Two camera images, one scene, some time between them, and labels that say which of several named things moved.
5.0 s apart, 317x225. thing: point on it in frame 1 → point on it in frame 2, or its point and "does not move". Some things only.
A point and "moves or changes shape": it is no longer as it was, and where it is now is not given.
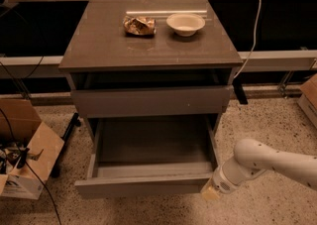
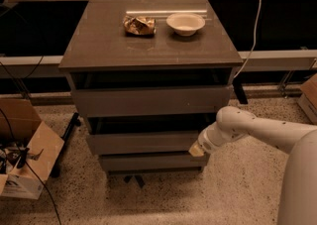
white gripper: (220, 181) → (208, 143)
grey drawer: (150, 156) moves or changes shape
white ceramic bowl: (185, 24) does not move
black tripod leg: (56, 168) does not move
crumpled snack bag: (141, 26) does not move
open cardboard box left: (29, 150) does not move
